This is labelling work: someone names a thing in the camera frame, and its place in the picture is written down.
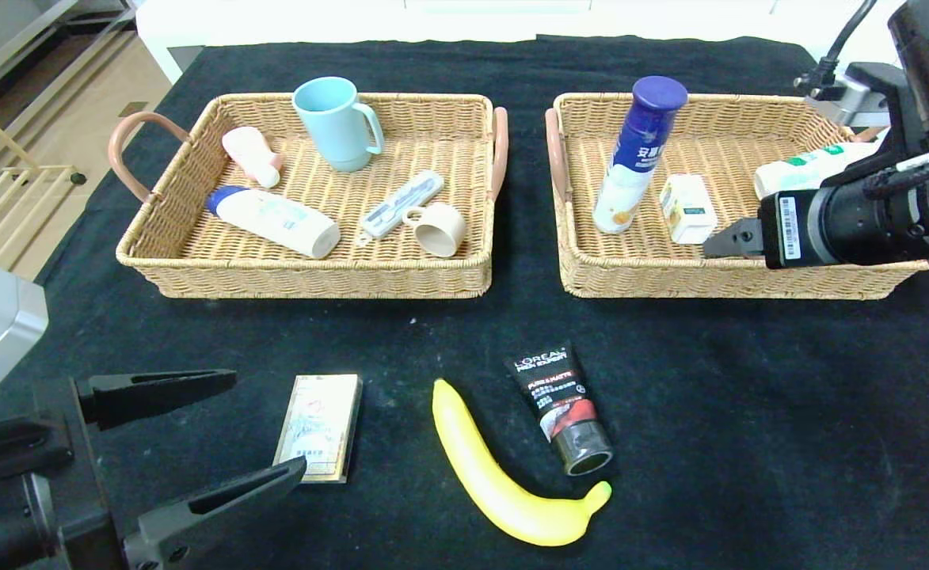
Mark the grey metal shelf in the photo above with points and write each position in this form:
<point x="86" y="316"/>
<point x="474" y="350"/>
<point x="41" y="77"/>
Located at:
<point x="5" y="32"/>

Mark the small beige cup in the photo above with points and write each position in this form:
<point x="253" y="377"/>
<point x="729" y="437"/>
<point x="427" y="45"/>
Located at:
<point x="442" y="231"/>

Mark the black left camera mount bracket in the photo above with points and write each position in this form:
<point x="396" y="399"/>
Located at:
<point x="1" y="451"/>

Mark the small pink bottle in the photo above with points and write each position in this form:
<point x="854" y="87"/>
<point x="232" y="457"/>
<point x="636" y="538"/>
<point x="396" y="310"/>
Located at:
<point x="248" y="152"/>

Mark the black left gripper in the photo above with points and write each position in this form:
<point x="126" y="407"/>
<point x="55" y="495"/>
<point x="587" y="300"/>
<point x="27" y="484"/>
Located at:
<point x="68" y="467"/>

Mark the black face wash tube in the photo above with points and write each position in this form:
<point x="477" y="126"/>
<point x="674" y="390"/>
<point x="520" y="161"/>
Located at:
<point x="551" y="388"/>

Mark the white lotion bottle blue cap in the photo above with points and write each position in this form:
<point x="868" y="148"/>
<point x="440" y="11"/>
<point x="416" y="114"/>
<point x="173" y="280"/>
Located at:
<point x="280" y="222"/>

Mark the light blue mug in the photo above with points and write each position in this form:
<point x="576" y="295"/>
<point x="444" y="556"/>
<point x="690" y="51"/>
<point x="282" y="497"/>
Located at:
<point x="337" y="130"/>

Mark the beige metal rack with wheels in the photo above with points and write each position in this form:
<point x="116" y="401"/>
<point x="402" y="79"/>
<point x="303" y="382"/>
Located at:
<point x="13" y="198"/>

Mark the white bottle dark blue cap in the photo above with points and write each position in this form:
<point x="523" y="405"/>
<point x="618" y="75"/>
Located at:
<point x="642" y="134"/>

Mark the grey toothbrush travel case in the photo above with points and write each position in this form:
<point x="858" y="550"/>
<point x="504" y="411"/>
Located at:
<point x="401" y="205"/>

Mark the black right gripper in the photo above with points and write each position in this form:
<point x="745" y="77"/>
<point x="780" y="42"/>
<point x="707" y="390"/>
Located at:
<point x="783" y="229"/>

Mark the small white drink carton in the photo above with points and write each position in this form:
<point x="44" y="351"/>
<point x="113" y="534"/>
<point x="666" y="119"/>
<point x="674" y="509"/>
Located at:
<point x="687" y="206"/>

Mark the black table cloth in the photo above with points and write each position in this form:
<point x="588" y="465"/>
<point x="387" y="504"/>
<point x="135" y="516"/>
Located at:
<point x="432" y="332"/>

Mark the white drink bottle green label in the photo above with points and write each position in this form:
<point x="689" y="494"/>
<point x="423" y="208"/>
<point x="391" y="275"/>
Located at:
<point x="797" y="170"/>

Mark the gold playing card box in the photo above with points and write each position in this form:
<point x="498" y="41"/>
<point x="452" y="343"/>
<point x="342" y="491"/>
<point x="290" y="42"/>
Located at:
<point x="325" y="404"/>

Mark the yellow banana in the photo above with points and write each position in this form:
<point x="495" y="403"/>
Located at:
<point x="472" y="451"/>

